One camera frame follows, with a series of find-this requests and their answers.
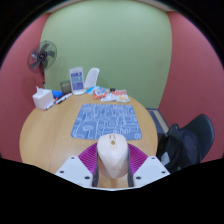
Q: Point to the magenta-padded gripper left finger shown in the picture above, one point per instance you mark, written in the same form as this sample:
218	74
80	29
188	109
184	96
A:
76	168

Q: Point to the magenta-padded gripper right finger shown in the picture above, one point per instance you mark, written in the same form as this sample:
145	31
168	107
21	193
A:
148	168

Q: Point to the pale pink computer mouse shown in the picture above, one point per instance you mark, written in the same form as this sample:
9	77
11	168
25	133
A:
112	156

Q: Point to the blue patterned mouse pad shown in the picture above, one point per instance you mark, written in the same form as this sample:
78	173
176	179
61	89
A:
106	120

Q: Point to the black office chair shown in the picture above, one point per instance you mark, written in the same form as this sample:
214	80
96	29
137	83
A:
201	128

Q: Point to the whiteboard marker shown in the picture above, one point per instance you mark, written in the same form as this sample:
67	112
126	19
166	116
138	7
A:
51	104
63	98

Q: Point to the red and white snack packet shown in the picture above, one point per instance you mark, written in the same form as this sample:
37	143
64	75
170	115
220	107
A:
122	96

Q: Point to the blue whiteboard eraser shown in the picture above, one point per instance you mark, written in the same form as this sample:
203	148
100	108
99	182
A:
57	94

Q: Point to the white tissue box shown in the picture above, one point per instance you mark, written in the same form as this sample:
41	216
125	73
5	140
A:
42	99

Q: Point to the orange snack packet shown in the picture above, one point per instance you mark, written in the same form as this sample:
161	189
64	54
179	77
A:
99	93

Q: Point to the light blue packet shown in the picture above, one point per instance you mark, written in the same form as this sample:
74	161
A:
90	90

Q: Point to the dark mesh pen cup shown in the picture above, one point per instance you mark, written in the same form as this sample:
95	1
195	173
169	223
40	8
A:
65	87

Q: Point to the small black cap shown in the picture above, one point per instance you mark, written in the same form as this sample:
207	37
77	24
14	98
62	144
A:
112	89

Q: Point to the clear sign stand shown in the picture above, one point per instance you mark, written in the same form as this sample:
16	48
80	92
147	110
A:
77	80

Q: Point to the black standing fan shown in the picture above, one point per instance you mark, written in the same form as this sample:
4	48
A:
42	56

